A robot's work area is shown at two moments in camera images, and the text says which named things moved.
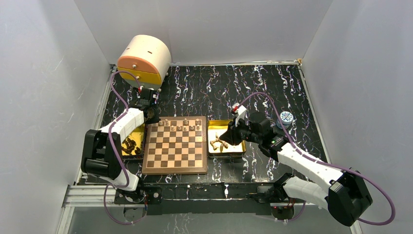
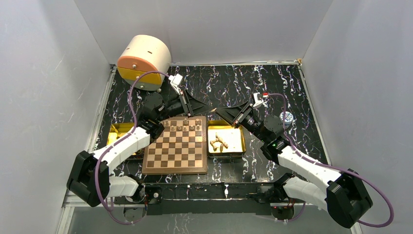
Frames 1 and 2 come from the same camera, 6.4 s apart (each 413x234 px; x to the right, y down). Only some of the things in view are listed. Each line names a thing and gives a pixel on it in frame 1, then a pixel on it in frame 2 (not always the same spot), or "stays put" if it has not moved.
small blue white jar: x=287 y=118 stays put
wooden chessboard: x=176 y=145 stays put
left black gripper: x=156 y=119 -> x=193 y=107
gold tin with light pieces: x=218 y=148 stays put
